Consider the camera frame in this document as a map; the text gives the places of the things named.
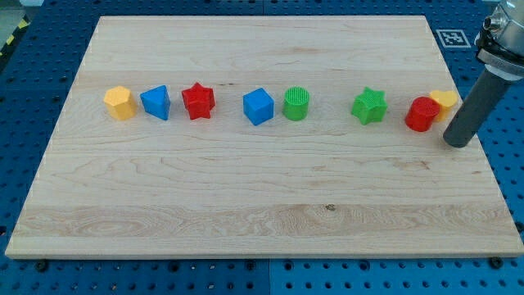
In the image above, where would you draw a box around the red cylinder block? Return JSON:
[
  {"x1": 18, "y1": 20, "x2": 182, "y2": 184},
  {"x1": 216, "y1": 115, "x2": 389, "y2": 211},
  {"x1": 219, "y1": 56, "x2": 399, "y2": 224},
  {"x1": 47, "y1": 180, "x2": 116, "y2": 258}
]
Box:
[{"x1": 404, "y1": 97, "x2": 440, "y2": 132}]

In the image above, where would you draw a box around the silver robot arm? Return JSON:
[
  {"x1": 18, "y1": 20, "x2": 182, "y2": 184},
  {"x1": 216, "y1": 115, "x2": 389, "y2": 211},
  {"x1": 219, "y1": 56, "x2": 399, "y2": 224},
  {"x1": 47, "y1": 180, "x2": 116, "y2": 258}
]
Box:
[{"x1": 475, "y1": 0, "x2": 523, "y2": 81}]

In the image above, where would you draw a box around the blue cube block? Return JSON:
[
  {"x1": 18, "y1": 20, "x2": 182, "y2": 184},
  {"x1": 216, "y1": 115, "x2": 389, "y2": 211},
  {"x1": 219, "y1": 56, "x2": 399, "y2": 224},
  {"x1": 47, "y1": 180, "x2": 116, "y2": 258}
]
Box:
[{"x1": 242, "y1": 88, "x2": 274, "y2": 125}]

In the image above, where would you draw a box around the green cylinder block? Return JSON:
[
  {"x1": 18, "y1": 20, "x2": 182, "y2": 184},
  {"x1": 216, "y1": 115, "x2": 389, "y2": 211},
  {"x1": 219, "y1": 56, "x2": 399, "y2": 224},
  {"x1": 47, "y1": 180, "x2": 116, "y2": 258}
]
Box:
[{"x1": 282, "y1": 86, "x2": 309, "y2": 120}]

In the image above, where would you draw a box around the light wooden board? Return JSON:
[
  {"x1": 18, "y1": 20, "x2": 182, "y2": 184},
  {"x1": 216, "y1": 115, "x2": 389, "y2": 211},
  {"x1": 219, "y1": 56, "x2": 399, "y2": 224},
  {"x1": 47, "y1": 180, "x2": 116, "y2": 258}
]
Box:
[{"x1": 6, "y1": 16, "x2": 523, "y2": 260}]

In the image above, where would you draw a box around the red star block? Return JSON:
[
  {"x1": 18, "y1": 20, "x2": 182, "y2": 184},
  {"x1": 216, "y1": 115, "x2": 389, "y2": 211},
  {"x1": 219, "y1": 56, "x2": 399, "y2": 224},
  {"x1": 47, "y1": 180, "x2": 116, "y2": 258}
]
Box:
[{"x1": 182, "y1": 82, "x2": 215, "y2": 120}]

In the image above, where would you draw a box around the blue triangle block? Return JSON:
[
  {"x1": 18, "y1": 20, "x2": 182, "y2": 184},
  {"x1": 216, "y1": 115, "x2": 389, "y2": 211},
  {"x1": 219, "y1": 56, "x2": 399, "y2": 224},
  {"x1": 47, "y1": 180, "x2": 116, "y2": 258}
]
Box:
[{"x1": 140, "y1": 85, "x2": 170, "y2": 120}]

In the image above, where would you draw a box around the green star block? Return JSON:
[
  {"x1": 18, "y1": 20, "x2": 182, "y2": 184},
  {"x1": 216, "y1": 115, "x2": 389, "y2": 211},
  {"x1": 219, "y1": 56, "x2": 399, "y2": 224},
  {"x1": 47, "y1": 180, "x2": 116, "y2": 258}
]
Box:
[{"x1": 351, "y1": 87, "x2": 388, "y2": 125}]

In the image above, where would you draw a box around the yellow hexagon block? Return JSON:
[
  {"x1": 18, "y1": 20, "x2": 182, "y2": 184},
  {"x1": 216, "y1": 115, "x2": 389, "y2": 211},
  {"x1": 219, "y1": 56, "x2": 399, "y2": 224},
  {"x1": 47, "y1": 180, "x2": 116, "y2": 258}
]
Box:
[{"x1": 103, "y1": 86, "x2": 138, "y2": 120}]

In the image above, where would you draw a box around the yellow heart block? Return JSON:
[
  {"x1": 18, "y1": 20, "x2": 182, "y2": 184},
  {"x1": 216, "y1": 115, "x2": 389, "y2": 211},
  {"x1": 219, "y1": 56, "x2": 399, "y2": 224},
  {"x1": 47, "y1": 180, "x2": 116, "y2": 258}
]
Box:
[{"x1": 430, "y1": 90, "x2": 459, "y2": 122}]

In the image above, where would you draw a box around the white fiducial marker tag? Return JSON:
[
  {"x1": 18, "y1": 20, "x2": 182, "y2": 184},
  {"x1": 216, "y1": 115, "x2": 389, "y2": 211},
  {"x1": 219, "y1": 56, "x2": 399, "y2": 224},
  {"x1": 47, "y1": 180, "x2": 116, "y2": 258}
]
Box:
[{"x1": 436, "y1": 29, "x2": 471, "y2": 48}]

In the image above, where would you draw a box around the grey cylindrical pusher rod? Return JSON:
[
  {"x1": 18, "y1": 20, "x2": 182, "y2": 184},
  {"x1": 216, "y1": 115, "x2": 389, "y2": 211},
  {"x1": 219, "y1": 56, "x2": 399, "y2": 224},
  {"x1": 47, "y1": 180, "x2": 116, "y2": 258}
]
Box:
[{"x1": 443, "y1": 69, "x2": 514, "y2": 148}]

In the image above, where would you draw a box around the black bolt front left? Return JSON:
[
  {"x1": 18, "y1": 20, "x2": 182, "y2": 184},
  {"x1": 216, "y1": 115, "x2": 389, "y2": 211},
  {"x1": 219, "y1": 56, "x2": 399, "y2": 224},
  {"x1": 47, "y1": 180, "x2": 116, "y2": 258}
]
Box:
[{"x1": 34, "y1": 260, "x2": 49, "y2": 273}]

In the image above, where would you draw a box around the black bolt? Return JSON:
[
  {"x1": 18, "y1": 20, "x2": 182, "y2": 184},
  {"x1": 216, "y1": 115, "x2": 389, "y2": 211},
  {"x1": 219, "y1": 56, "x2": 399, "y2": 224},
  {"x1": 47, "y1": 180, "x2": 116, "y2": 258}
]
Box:
[
  {"x1": 488, "y1": 256, "x2": 504, "y2": 270},
  {"x1": 34, "y1": 260, "x2": 49, "y2": 273}
]

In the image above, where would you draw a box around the black bolt front right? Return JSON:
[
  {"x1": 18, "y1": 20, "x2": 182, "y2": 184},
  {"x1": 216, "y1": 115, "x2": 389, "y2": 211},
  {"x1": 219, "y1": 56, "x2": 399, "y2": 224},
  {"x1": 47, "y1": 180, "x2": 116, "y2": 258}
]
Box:
[{"x1": 488, "y1": 256, "x2": 504, "y2": 270}]

